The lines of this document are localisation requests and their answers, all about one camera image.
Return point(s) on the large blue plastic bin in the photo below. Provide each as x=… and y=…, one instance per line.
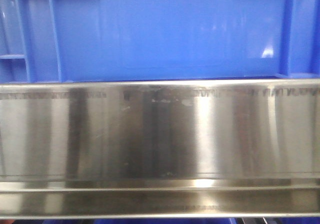
x=44, y=41

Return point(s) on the stainless steel shelf front rail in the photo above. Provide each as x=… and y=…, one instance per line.
x=160, y=149

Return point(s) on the lower middle blue bin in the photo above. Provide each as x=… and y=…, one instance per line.
x=175, y=220

